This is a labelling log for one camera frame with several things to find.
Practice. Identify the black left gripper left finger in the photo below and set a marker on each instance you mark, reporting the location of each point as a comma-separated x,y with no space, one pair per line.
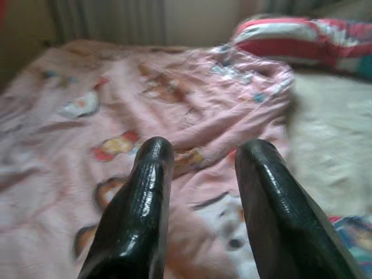
130,218

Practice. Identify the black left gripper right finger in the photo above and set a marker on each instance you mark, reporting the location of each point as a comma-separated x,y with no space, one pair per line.
284,218

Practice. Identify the colourful picture book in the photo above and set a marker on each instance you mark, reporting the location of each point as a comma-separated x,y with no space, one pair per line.
354,235

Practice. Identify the pink cartoon print quilt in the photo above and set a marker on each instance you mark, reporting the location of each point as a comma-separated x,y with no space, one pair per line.
189,110

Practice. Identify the bed with beige sheet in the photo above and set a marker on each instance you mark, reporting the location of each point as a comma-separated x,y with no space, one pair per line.
328,130

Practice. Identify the red white blue bolster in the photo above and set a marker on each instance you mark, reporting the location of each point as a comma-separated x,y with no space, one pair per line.
290,40

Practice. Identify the grey pleated curtain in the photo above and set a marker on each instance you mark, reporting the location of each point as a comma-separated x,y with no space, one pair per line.
101,20

